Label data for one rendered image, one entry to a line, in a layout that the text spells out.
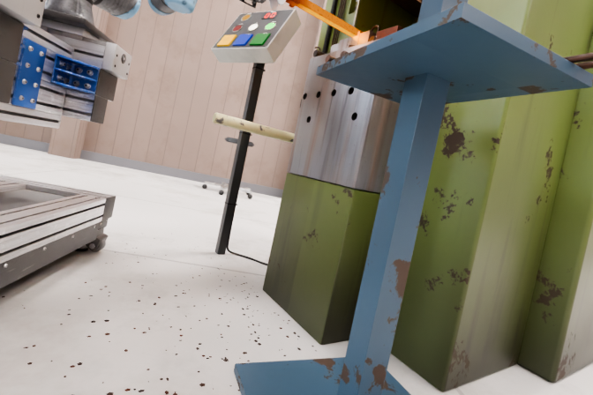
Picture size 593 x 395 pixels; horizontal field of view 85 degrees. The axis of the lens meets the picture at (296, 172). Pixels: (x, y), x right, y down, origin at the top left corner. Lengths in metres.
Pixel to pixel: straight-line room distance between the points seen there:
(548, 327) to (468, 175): 0.61
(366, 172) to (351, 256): 0.25
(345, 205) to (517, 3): 0.69
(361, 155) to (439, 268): 0.38
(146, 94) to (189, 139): 0.82
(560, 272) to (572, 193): 0.25
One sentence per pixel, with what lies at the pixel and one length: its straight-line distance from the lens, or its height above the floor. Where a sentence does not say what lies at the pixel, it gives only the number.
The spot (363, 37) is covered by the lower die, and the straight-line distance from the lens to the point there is 1.21.
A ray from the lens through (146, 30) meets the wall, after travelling 5.16.
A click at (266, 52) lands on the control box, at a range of 1.48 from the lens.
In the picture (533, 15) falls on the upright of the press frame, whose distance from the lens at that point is 1.10.
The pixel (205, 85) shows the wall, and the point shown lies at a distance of 4.81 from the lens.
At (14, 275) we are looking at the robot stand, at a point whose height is 0.09.
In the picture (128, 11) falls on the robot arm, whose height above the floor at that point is 0.94.
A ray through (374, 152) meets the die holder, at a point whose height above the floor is 0.59.
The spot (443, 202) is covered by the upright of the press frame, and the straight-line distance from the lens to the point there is 1.01.
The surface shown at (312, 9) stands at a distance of 1.14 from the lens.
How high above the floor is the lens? 0.50
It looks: 1 degrees down
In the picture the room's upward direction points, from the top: 12 degrees clockwise
